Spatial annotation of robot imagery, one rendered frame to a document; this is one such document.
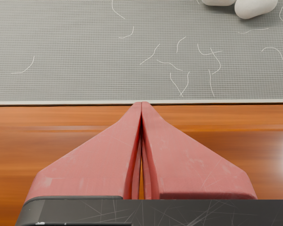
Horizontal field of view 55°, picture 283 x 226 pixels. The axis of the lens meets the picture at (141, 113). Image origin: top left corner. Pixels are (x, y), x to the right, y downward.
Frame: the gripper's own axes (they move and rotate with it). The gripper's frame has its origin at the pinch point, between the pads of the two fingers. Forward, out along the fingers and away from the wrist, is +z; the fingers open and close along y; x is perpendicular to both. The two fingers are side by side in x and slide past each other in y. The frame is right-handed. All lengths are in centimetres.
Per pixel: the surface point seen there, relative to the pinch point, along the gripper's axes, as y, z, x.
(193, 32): -4.6, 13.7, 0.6
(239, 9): -8.2, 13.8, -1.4
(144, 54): -0.3, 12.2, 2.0
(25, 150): 8.1, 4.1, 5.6
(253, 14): -9.4, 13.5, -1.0
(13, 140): 9.0, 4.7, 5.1
